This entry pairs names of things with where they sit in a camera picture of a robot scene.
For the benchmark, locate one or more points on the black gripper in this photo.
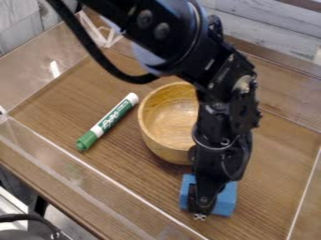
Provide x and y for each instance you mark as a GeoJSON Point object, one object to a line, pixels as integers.
{"type": "Point", "coordinates": [219, 164]}

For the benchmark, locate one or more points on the blue block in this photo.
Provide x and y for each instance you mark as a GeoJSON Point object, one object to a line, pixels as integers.
{"type": "Point", "coordinates": [226, 199]}

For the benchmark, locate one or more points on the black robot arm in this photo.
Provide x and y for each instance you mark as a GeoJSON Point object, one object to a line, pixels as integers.
{"type": "Point", "coordinates": [179, 42]}

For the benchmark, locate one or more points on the brown wooden bowl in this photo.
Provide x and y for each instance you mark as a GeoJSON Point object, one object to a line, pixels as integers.
{"type": "Point", "coordinates": [165, 117]}

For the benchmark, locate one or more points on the clear acrylic tray walls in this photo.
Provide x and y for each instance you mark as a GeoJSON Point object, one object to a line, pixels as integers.
{"type": "Point", "coordinates": [116, 188]}

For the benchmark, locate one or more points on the green white marker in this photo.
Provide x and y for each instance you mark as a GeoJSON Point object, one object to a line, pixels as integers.
{"type": "Point", "coordinates": [105, 123]}

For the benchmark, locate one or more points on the clear acrylic corner bracket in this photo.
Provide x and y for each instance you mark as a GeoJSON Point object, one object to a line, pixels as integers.
{"type": "Point", "coordinates": [104, 36]}

